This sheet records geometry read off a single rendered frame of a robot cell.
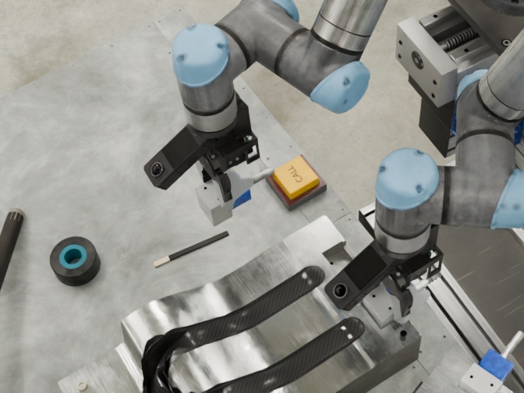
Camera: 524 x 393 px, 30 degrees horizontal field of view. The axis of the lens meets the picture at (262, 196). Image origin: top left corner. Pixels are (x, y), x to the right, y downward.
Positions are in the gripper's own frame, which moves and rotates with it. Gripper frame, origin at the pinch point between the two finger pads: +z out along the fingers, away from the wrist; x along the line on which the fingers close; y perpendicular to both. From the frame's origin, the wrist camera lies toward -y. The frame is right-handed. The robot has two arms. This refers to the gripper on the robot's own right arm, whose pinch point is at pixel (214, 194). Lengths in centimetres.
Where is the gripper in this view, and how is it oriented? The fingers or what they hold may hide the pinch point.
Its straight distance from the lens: 156.7
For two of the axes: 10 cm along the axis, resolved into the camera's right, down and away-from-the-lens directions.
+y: 8.4, -4.8, 2.3
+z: 0.7, 5.3, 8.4
